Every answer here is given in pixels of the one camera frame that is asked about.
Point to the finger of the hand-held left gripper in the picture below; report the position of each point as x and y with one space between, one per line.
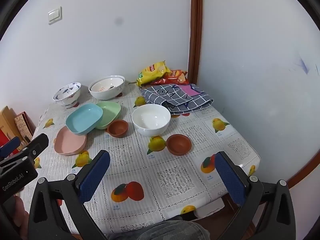
37 143
10 146

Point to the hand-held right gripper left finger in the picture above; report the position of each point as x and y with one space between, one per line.
93 175

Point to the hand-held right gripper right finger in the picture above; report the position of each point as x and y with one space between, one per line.
230 180

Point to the pink plastic plate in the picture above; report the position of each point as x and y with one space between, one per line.
68 142

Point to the small brown bowl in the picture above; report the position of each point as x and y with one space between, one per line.
118 128
178 145

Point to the blue plastic plate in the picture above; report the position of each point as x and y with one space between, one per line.
83 118

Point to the green plastic plate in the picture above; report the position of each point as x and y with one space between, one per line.
111 112

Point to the plain white bowl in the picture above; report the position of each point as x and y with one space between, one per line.
151 120

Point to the person's left hand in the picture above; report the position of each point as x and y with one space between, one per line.
21 212

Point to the red box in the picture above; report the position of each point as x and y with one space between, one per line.
4 136

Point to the brown patterned box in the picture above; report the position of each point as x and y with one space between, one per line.
23 127

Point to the tan wooden box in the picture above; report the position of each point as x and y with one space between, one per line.
6 122

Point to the fruit printed tablecloth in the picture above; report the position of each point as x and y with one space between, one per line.
150 170

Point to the blue patterned white bowl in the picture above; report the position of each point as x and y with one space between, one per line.
66 95

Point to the brown wooden baseboard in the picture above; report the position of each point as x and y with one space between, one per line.
306 171

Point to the large white bowl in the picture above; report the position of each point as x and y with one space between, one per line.
105 95

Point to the person's grey pants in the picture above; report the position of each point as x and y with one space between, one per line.
162 231

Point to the white bowl with orange print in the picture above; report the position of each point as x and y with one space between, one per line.
106 85

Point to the grey checked cloth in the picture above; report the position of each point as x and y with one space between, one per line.
172 97

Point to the red chip bag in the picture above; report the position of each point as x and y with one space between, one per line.
175 78

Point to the yellow chip bag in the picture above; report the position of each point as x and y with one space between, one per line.
152 73

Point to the white wall light switch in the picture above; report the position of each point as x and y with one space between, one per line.
55 16

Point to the brown wooden door frame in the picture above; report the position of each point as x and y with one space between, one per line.
195 30

